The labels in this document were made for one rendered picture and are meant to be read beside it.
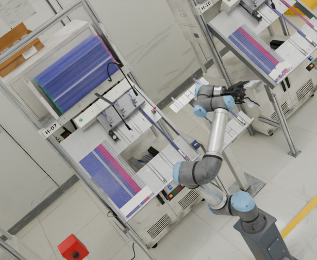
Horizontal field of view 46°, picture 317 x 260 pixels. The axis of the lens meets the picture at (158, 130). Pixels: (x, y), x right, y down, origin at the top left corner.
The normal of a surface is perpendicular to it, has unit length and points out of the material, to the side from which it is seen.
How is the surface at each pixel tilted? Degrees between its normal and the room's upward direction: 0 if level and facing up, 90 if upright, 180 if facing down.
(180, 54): 90
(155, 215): 90
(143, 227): 90
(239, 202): 7
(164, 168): 45
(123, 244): 0
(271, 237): 90
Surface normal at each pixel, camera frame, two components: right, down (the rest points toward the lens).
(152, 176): 0.03, -0.29
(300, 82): 0.50, 0.30
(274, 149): -0.46, -0.71
